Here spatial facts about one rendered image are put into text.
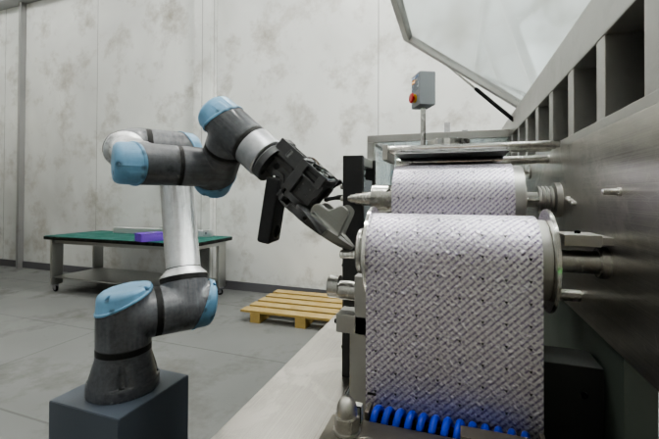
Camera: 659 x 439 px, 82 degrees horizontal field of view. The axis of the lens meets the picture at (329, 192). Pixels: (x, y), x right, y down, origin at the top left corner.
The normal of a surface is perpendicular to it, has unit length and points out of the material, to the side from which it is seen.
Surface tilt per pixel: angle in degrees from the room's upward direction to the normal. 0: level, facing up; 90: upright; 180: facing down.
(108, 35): 90
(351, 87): 90
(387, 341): 90
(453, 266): 90
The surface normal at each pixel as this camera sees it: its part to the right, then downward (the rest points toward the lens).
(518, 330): -0.32, -0.01
